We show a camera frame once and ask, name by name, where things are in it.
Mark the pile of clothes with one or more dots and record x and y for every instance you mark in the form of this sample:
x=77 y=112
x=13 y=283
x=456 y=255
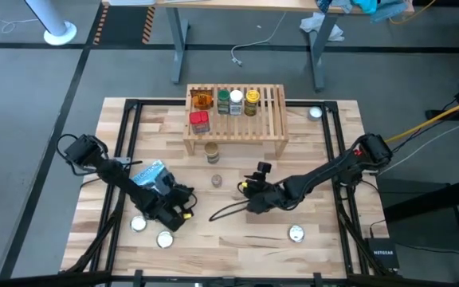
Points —
x=377 y=8

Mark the red-lid paprika tin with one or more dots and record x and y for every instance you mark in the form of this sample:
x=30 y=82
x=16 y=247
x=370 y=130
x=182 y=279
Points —
x=199 y=119

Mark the small cork-lid glass jar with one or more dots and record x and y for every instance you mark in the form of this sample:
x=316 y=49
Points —
x=216 y=180

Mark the black yellow-striped floor mat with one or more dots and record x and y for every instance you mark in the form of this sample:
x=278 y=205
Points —
x=124 y=26

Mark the silver tin lower left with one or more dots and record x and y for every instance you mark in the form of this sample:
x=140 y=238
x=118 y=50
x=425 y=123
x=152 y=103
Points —
x=137 y=224

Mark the black metal workstation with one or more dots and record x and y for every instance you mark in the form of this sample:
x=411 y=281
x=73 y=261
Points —
x=432 y=199

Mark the small round metal tin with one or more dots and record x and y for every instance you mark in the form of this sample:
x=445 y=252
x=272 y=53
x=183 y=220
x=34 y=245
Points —
x=315 y=113

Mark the white-lid bagel seasoning jar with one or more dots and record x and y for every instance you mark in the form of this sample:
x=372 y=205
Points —
x=236 y=99

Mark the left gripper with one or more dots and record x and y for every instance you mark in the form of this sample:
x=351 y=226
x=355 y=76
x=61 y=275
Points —
x=171 y=207

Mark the wooden desk grey legs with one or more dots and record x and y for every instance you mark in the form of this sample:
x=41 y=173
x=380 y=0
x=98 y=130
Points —
x=253 y=5

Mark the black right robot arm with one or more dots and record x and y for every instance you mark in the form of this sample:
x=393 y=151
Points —
x=333 y=167

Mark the blue Yellowstone book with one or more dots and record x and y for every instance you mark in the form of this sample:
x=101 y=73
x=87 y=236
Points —
x=150 y=175

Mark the tan-lid spice jar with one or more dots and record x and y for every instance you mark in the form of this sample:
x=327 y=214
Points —
x=212 y=150

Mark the green-lid herb jar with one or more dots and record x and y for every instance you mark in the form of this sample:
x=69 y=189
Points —
x=223 y=99

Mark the orange spice packet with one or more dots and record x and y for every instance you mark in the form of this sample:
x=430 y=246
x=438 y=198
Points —
x=202 y=100

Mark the black aluminium table frame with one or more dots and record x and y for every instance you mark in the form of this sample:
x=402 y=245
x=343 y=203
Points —
x=345 y=239

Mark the black Netgear switch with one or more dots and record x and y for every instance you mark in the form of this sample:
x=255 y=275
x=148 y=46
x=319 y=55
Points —
x=383 y=253

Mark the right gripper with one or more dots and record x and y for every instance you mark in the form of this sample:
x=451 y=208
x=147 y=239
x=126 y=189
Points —
x=263 y=195

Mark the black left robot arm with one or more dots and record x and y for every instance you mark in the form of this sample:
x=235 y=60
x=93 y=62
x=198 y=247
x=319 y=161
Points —
x=110 y=171

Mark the wooden slatted shelf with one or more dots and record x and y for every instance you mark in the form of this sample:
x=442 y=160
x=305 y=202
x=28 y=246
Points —
x=253 y=127

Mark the crumpled white cloth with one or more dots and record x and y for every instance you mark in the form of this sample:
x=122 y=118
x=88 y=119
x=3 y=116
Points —
x=317 y=24

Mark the yellow-lid dark spice jar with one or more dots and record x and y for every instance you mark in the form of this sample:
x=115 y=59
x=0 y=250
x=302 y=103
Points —
x=252 y=99

